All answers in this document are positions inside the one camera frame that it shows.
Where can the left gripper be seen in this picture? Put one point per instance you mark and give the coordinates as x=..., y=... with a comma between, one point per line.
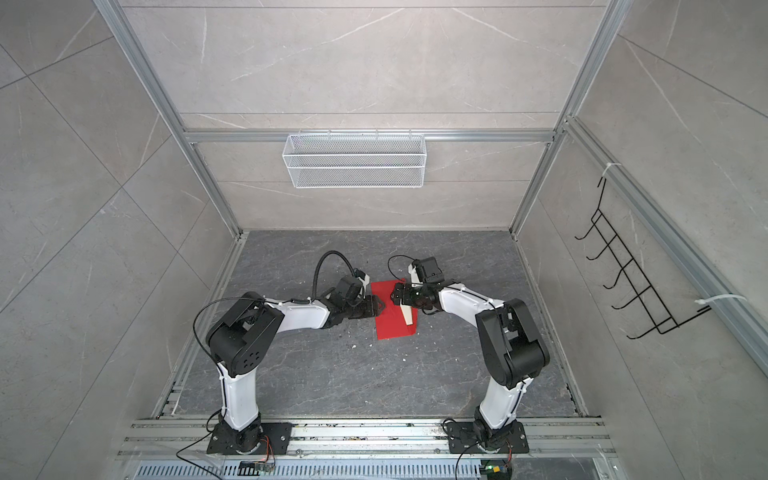
x=375, y=305

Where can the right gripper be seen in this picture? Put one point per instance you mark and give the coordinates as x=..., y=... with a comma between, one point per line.
x=407, y=300

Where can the red envelope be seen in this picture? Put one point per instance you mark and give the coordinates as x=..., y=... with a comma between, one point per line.
x=391, y=323

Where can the beige letter paper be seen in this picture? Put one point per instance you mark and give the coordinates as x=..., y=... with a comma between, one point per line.
x=407, y=313

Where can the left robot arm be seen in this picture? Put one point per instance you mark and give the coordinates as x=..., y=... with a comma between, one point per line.
x=239, y=341

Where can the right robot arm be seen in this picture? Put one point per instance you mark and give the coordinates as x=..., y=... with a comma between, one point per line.
x=514, y=355

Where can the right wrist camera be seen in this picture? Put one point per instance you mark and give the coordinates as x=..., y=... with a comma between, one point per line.
x=425, y=271

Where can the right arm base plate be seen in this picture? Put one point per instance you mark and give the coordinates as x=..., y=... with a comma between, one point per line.
x=475, y=438

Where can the white wire mesh basket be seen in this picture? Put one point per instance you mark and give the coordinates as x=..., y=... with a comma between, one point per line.
x=345, y=161

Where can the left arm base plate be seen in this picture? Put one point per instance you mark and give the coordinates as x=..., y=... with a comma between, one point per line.
x=253, y=440

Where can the black wire hook rack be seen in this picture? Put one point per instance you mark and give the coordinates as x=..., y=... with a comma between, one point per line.
x=655, y=311

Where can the grey slotted cable duct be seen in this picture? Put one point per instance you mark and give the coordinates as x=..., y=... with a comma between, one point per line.
x=317, y=469

